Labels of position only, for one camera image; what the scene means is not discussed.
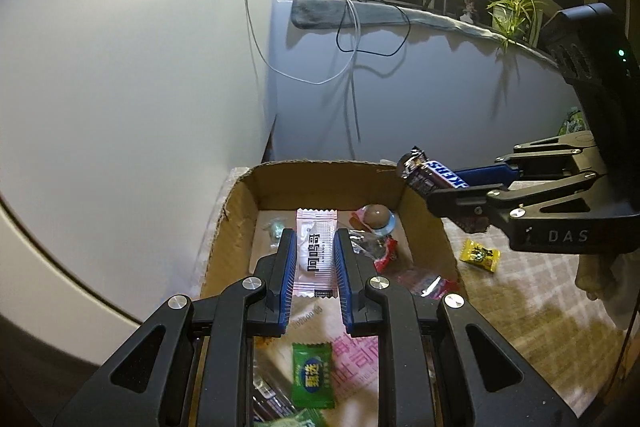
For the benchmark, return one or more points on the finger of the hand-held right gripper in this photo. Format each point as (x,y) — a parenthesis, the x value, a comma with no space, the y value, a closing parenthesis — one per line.
(465,202)
(485,176)

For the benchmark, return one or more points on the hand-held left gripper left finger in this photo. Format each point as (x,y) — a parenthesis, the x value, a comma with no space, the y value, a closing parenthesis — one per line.
(287,279)

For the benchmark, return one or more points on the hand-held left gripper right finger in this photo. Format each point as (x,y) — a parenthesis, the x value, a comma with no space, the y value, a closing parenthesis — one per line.
(345,279)

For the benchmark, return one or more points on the white sachet with black print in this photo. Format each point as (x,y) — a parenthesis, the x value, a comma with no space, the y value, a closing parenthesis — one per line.
(316,257)

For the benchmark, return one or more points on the brown chocolate bar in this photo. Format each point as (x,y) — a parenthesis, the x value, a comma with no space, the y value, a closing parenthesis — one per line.
(440,172)
(272,399)

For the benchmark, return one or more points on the clear packet with brown cake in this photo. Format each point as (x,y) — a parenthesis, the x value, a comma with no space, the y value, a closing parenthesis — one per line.
(372,249)

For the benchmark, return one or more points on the brown cardboard box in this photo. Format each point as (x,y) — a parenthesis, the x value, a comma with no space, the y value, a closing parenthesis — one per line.
(320,174)

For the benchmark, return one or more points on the green patterned bag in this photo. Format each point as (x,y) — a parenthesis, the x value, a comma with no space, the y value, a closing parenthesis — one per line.
(575,122)

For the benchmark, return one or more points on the teal wrapped candy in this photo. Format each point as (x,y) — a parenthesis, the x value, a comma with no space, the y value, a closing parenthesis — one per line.
(275,228)

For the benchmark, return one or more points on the yellow wrapped candy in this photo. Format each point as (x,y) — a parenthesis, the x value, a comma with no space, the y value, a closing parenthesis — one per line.
(480,254)

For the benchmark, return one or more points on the chocolate ball on blue base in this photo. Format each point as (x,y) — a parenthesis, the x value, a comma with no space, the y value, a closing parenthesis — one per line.
(377,217)

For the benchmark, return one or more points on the white packet with pink print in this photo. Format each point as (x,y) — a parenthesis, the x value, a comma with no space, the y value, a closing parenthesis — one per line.
(357,357)

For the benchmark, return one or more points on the clear packet with dark cake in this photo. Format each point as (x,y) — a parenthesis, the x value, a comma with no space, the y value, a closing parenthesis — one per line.
(425,284)

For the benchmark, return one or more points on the green wrapped candy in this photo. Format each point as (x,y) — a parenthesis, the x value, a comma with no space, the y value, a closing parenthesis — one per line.
(312,374)

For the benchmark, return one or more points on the green snack packet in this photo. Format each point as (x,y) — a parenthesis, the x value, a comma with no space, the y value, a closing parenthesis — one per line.
(295,419)

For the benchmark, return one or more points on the potted spider plant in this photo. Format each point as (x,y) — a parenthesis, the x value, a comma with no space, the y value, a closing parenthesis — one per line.
(515,2)

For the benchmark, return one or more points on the grey windowsill cloth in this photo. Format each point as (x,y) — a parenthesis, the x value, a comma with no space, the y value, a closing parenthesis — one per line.
(325,12)

